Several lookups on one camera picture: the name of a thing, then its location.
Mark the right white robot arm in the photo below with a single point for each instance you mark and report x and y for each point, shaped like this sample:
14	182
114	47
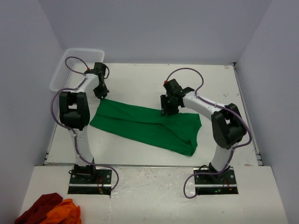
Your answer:
228	127

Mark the green t shirt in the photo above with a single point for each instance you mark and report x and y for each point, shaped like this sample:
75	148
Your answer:
177	133

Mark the orange t shirt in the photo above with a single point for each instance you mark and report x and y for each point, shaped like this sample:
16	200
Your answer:
64	213

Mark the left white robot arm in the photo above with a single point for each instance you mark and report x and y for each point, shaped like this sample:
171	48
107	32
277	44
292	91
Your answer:
75	115

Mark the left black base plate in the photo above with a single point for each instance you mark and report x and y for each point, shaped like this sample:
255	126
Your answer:
88	180

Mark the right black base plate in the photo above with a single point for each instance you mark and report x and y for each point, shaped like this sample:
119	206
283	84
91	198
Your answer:
223	184

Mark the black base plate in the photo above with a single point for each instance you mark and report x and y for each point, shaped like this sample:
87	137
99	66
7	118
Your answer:
223	184
88	180

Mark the dark red t shirt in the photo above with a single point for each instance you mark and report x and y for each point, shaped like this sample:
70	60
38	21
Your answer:
38	211

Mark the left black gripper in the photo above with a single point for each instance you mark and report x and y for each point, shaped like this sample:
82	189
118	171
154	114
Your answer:
103	93

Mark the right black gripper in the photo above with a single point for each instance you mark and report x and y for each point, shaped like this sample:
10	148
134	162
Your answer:
165	109

